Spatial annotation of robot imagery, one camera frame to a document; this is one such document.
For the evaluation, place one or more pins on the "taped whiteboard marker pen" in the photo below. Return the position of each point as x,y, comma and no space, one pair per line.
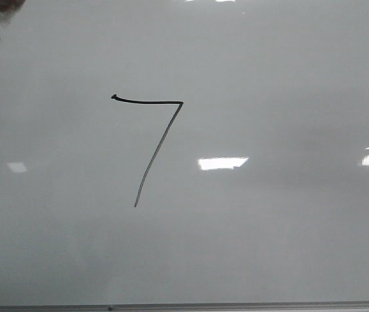
9,8

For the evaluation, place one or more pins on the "white glossy whiteboard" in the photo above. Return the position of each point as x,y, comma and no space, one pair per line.
184,152

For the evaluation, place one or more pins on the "grey aluminium whiteboard frame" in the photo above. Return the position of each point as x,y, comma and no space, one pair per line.
266,306

